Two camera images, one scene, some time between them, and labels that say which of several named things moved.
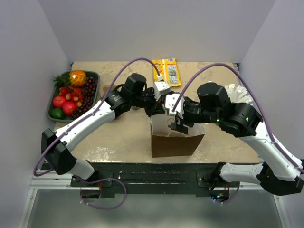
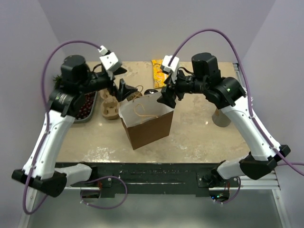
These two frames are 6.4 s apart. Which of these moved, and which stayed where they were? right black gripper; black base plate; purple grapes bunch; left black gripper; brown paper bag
Moved: brown paper bag; left black gripper; right black gripper
Stayed: purple grapes bunch; black base plate
